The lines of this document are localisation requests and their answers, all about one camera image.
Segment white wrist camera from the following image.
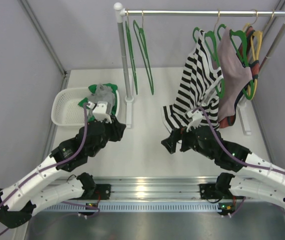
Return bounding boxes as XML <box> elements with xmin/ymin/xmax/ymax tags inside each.
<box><xmin>185</xmin><ymin>110</ymin><xmax>203</xmax><ymax>132</ymax></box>
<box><xmin>87</xmin><ymin>101</ymin><xmax>112</xmax><ymax>124</ymax></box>

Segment purple cable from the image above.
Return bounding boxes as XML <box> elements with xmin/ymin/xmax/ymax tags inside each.
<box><xmin>0</xmin><ymin>104</ymin><xmax>101</xmax><ymax>235</ymax></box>
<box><xmin>192</xmin><ymin>106</ymin><xmax>285</xmax><ymax>226</ymax></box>

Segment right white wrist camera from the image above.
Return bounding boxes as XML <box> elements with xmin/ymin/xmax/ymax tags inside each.
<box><xmin>185</xmin><ymin>110</ymin><xmax>203</xmax><ymax>132</ymax></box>

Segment pink mauve garment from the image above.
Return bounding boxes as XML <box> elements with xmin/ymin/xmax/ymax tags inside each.
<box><xmin>217</xmin><ymin>27</ymin><xmax>252</xmax><ymax>122</ymax></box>

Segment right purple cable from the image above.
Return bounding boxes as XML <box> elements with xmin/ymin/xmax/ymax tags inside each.
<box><xmin>192</xmin><ymin>106</ymin><xmax>285</xmax><ymax>226</ymax></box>

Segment green hanger with pink garment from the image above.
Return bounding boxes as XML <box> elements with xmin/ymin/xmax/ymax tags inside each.
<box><xmin>229</xmin><ymin>30</ymin><xmax>254</xmax><ymax>100</ymax></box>

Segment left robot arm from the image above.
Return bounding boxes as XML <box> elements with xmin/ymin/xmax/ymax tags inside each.
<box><xmin>0</xmin><ymin>115</ymin><xmax>126</xmax><ymax>229</ymax></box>

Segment white laundry basket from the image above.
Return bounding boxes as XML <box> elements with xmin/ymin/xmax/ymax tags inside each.
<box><xmin>51</xmin><ymin>87</ymin><xmax>121</xmax><ymax>127</ymax></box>

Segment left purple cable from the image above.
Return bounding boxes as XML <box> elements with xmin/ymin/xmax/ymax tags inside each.
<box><xmin>0</xmin><ymin>104</ymin><xmax>101</xmax><ymax>235</ymax></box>

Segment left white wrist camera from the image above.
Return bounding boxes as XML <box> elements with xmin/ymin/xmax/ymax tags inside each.
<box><xmin>87</xmin><ymin>101</ymin><xmax>112</xmax><ymax>124</ymax></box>

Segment black white striped shirt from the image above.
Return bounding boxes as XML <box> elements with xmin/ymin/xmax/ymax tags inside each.
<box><xmin>161</xmin><ymin>27</ymin><xmax>224</xmax><ymax>133</ymax></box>

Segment grey tank top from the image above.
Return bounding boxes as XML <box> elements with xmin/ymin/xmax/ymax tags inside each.
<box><xmin>86</xmin><ymin>84</ymin><xmax>116</xmax><ymax>118</ymax></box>

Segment green shirt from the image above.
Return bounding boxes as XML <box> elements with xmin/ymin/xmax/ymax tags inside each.
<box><xmin>77</xmin><ymin>83</ymin><xmax>120</xmax><ymax>121</ymax></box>

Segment green hanger with striped shirt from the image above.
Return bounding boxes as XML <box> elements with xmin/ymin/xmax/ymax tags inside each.
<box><xmin>204</xmin><ymin>9</ymin><xmax>225</xmax><ymax>99</ymax></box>

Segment white clothes rack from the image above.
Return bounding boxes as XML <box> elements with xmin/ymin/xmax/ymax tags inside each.
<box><xmin>113</xmin><ymin>2</ymin><xmax>285</xmax><ymax>129</ymax></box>

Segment yellow hanger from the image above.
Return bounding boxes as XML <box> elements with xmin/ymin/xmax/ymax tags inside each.
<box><xmin>242</xmin><ymin>14</ymin><xmax>263</xmax><ymax>99</ymax></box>

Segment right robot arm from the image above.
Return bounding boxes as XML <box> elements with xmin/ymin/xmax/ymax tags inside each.
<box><xmin>161</xmin><ymin>126</ymin><xmax>285</xmax><ymax>214</ymax></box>

